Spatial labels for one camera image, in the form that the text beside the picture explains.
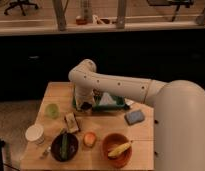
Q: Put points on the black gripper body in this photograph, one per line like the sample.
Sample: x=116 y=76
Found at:
x=86 y=106

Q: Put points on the metal cup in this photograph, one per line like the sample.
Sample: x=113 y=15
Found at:
x=87 y=112

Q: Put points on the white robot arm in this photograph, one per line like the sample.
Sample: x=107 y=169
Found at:
x=179 y=113

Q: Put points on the brown snack box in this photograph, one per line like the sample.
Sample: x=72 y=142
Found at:
x=71 y=122

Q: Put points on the orange peach fruit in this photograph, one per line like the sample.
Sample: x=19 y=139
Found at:
x=89 y=139

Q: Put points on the green plastic cup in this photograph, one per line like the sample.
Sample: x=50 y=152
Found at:
x=52 y=111

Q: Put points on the green plastic tray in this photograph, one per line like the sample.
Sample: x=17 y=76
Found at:
x=120 y=102

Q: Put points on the dark brown bowl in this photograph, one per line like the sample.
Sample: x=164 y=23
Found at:
x=71 y=149

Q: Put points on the green cucumber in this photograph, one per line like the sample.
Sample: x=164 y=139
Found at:
x=64 y=146

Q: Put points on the orange clay bowl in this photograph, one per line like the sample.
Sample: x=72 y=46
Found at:
x=109 y=143

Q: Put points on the blue sponge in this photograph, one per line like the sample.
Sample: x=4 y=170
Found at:
x=134 y=117

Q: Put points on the yellow corn cob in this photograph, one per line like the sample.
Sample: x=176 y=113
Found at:
x=117 y=151

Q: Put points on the white paper cup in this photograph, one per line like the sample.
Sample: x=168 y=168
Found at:
x=35 y=134

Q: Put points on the metal spoon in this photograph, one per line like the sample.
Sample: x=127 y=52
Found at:
x=47 y=150

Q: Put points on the red bowl on shelf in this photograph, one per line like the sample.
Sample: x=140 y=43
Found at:
x=80 y=21

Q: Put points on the black tripod stand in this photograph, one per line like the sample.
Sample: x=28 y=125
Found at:
x=2 y=164

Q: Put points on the white handled brush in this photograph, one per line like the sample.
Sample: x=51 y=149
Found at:
x=128 y=103

